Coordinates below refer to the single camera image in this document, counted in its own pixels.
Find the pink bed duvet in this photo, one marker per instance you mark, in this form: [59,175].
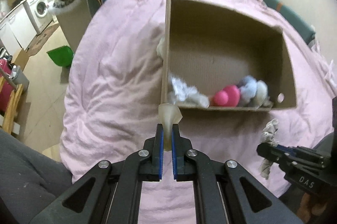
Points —
[114,88]

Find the grey waste bin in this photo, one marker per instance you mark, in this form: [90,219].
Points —
[18,77]

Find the teal headboard cushion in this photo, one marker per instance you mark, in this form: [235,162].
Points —
[306,31]

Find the cream scrunchie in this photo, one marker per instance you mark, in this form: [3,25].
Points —
[180,91]

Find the beige lace scrunchie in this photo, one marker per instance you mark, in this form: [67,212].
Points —
[268,136]

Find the white washing machine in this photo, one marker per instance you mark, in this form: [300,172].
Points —
[38,14]

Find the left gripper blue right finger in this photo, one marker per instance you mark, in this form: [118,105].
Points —
[178,152]

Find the brown cardboard box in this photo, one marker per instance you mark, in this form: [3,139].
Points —
[210,45]

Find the red bag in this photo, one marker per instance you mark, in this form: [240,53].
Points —
[7,88]

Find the yellow wooden rack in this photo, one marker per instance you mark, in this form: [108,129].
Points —
[8,117]

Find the pink heart toy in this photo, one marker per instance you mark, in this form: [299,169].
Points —
[227,97]

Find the light blue plush toy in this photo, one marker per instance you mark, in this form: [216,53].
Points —
[253,93]

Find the person right hand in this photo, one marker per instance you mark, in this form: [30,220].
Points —
[311,206]

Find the white kitchen cabinet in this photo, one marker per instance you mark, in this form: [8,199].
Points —
[17,31]

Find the white cloth behind box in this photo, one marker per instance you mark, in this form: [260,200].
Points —
[161,48]

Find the clear plastic bag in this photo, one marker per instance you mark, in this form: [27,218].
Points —
[169,114]

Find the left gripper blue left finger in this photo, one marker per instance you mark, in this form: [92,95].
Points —
[157,152]

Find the green plastic bin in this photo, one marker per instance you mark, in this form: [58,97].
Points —
[61,56]

